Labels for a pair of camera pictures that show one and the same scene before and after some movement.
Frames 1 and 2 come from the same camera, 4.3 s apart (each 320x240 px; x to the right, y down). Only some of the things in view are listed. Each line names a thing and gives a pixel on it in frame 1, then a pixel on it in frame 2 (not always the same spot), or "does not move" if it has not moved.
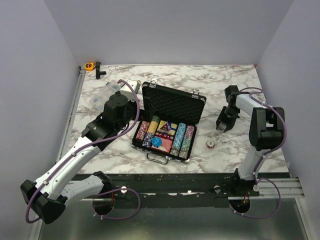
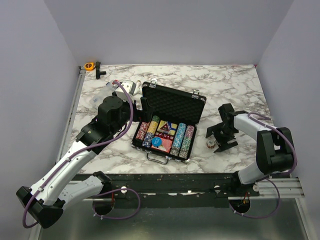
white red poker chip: (210, 143) does not move
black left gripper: (146, 114) does not move
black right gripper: (221, 120) to (222, 143)
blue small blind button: (156, 141) does not move
